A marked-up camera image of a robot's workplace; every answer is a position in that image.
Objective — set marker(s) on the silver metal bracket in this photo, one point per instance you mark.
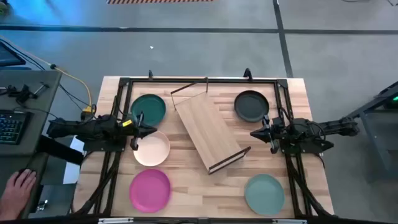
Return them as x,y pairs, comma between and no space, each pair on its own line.
289,221
115,220

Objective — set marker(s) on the black backlit keyboard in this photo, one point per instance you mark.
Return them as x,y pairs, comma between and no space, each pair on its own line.
12,127

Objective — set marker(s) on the black padded bar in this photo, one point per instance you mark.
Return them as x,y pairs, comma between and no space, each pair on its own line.
59,151

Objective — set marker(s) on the dark green plate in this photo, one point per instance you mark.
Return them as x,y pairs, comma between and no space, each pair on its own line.
149,107

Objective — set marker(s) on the wooden shelf with black legs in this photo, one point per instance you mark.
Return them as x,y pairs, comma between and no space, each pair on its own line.
205,127

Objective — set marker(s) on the light teal plate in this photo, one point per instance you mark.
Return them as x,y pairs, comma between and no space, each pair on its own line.
264,194

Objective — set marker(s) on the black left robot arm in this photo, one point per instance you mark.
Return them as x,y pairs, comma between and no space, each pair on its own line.
81,129

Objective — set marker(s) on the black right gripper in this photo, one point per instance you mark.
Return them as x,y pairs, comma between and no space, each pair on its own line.
287,132

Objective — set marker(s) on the black desk clamp tool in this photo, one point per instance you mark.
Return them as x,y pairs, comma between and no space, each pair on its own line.
23,93

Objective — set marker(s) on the white paper sheet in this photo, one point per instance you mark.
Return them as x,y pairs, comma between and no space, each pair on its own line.
73,174

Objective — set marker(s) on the black metal table frame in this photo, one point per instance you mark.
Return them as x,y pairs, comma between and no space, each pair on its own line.
217,80

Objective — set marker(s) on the pink plate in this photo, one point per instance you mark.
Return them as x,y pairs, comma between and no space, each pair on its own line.
150,190

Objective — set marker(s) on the person's hand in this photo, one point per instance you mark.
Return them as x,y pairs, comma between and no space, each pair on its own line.
17,194

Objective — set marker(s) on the small silver metal clip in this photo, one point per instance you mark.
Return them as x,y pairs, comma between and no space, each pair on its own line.
42,205

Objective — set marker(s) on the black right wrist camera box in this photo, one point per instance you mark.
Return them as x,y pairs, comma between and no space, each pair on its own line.
277,122

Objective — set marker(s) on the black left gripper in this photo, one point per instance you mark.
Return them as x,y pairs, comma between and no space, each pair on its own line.
133,129

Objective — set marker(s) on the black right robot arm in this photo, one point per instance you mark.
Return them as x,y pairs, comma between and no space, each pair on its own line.
329,127

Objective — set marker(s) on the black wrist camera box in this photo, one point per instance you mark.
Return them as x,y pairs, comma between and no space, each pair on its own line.
128,119
277,122

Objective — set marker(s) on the computer monitor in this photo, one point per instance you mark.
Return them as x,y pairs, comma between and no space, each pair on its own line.
7,57

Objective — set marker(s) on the grey side desk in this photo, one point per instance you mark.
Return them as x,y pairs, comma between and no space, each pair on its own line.
40,124

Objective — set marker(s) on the black table edge clamp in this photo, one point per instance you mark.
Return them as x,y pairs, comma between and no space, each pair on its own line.
247,74
150,74

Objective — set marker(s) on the black plate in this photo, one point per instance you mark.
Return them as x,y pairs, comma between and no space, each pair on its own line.
251,105

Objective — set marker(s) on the grey metal stand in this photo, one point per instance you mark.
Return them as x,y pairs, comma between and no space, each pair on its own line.
377,137

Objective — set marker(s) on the cream plate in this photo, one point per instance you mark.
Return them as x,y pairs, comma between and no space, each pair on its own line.
154,151

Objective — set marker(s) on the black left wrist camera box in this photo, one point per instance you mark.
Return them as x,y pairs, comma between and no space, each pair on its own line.
128,119

